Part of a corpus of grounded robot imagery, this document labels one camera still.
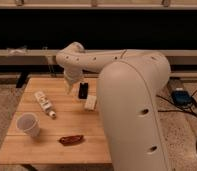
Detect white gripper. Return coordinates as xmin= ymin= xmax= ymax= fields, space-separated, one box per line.
xmin=64 ymin=69 xmax=83 ymax=93

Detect red pepper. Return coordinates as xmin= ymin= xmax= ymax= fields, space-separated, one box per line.
xmin=59 ymin=135 xmax=84 ymax=145

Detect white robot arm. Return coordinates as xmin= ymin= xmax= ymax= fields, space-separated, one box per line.
xmin=56 ymin=42 xmax=172 ymax=171

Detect white sponge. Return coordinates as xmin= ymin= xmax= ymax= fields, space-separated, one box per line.
xmin=84 ymin=95 xmax=97 ymax=110

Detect black rectangular block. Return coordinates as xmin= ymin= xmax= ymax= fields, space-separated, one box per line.
xmin=78 ymin=83 xmax=88 ymax=99

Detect white tube bottle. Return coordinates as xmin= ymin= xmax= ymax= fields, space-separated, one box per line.
xmin=34 ymin=91 xmax=56 ymax=118

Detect wooden table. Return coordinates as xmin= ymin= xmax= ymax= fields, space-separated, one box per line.
xmin=0 ymin=78 xmax=111 ymax=164

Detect translucent plastic cup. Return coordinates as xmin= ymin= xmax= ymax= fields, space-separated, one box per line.
xmin=16 ymin=113 xmax=40 ymax=137

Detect blue device on floor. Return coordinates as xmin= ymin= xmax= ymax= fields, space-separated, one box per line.
xmin=171 ymin=89 xmax=192 ymax=106

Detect white horizontal rail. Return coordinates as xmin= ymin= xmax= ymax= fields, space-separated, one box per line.
xmin=0 ymin=49 xmax=197 ymax=65

